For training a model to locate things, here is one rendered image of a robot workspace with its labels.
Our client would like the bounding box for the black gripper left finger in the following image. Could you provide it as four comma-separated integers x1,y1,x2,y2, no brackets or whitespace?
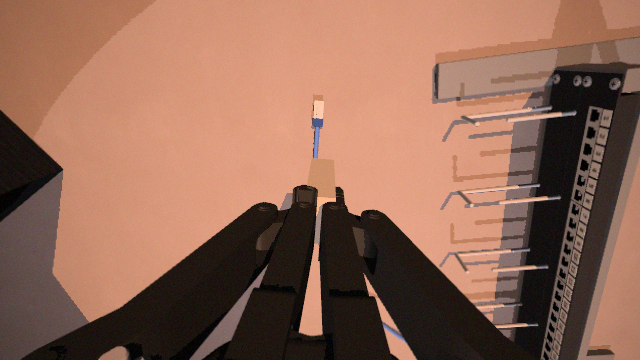
21,158,323,360

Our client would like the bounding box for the peach and blue cable plug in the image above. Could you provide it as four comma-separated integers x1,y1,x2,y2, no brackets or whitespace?
312,100,324,127

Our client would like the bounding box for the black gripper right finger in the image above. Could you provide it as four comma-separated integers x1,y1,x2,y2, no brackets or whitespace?
317,159,539,360

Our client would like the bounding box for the blue patch cord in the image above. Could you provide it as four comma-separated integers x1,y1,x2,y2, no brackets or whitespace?
313,126,406,343

